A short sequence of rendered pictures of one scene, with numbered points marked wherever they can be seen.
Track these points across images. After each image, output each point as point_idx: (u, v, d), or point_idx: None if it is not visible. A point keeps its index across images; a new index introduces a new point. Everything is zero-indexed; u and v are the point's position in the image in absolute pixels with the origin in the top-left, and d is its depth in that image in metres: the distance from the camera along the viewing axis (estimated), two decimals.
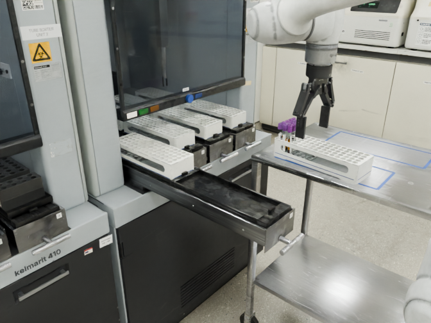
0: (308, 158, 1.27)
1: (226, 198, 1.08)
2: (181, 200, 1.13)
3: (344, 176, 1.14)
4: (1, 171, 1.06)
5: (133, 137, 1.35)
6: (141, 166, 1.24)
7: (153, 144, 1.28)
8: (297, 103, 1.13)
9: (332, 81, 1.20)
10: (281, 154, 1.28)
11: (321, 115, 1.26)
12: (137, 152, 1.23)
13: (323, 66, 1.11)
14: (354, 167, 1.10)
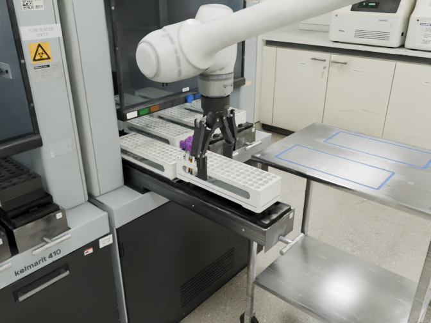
0: (214, 180, 1.11)
1: (226, 198, 1.08)
2: (181, 200, 1.13)
3: (247, 203, 0.98)
4: (1, 171, 1.06)
5: (133, 137, 1.35)
6: (141, 166, 1.24)
7: (153, 144, 1.28)
8: (194, 142, 1.00)
9: (235, 115, 1.07)
10: (183, 175, 1.11)
11: (224, 154, 1.12)
12: (137, 152, 1.23)
13: (217, 97, 0.97)
14: (256, 193, 0.95)
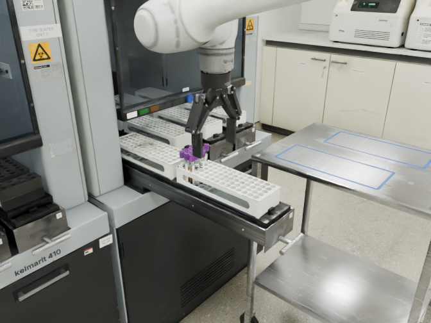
0: (214, 189, 1.12)
1: None
2: (180, 200, 1.13)
3: (246, 213, 0.99)
4: (1, 171, 1.06)
5: (133, 137, 1.35)
6: (141, 166, 1.24)
7: (153, 144, 1.28)
8: (190, 117, 0.96)
9: (235, 91, 1.04)
10: (183, 184, 1.13)
11: (227, 129, 1.10)
12: (137, 152, 1.23)
13: (218, 74, 0.95)
14: (255, 203, 0.96)
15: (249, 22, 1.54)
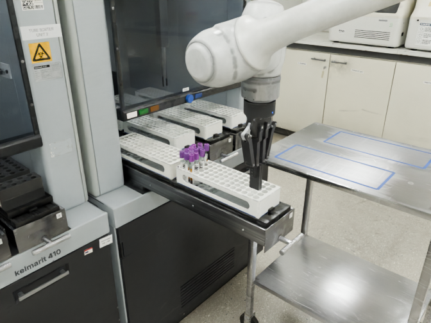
0: (214, 189, 1.12)
1: None
2: (180, 200, 1.13)
3: (246, 213, 0.99)
4: (1, 171, 1.06)
5: (133, 137, 1.35)
6: (141, 166, 1.24)
7: (153, 144, 1.28)
8: (269, 144, 0.99)
9: (240, 138, 0.92)
10: (183, 184, 1.13)
11: (259, 176, 0.99)
12: (137, 152, 1.23)
13: None
14: (255, 203, 0.96)
15: None
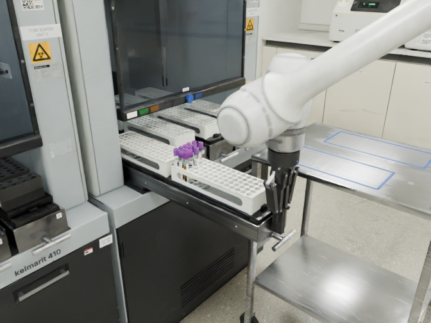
0: (208, 186, 1.14)
1: None
2: (175, 197, 1.14)
3: (239, 209, 1.00)
4: (1, 171, 1.06)
5: (129, 136, 1.36)
6: (136, 164, 1.26)
7: (149, 142, 1.29)
8: (291, 189, 0.99)
9: (264, 186, 0.92)
10: (178, 182, 1.14)
11: (282, 221, 0.99)
12: (133, 150, 1.25)
13: None
14: (248, 200, 0.97)
15: (249, 22, 1.54)
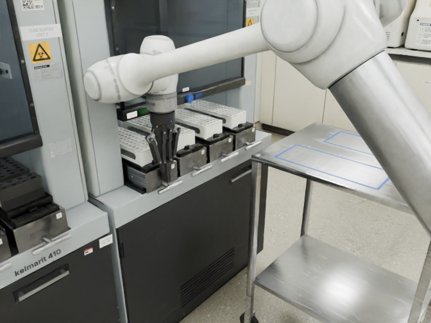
0: None
1: None
2: None
3: (134, 163, 1.26)
4: (1, 171, 1.06)
5: None
6: None
7: None
8: (176, 146, 1.24)
9: (147, 141, 1.17)
10: None
11: (168, 171, 1.24)
12: None
13: None
14: (138, 154, 1.23)
15: (249, 22, 1.54)
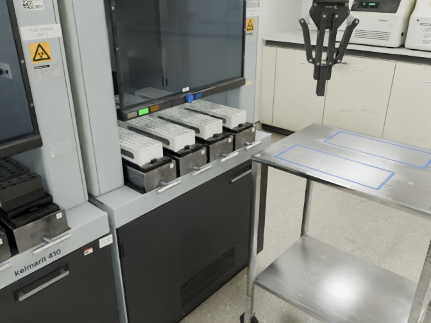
0: None
1: None
2: None
3: (133, 162, 1.27)
4: (1, 171, 1.06)
5: None
6: None
7: None
8: (304, 46, 0.87)
9: (354, 27, 0.83)
10: None
11: None
12: None
13: None
14: (137, 154, 1.23)
15: (249, 22, 1.54)
